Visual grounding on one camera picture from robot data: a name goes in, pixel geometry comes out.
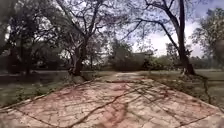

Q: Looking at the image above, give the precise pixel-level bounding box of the large bare branching tree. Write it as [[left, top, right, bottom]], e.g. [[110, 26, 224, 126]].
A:
[[43, 0, 134, 77]]

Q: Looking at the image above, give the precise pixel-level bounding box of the red brick path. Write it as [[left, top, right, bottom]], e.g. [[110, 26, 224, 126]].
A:
[[0, 71, 224, 128]]

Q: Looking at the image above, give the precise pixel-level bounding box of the distant row of trees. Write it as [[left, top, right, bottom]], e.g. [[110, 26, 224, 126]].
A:
[[89, 39, 224, 72]]

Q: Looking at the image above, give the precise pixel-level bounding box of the leafy green tree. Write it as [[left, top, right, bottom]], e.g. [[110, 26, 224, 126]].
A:
[[191, 7, 224, 69]]

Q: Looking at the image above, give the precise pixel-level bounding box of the tall dark-trunk tree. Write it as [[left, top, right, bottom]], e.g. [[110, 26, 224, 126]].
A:
[[126, 0, 202, 76]]

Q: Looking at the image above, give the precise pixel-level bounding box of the dark leafy tree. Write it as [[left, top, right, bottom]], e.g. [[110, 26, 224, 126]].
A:
[[0, 0, 58, 76]]

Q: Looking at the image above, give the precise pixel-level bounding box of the grass verge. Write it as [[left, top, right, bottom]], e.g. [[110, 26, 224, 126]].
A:
[[0, 69, 114, 110], [139, 68, 224, 109]]

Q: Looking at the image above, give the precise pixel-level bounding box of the pale kerb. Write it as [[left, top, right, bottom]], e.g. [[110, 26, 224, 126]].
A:
[[0, 78, 98, 114]]

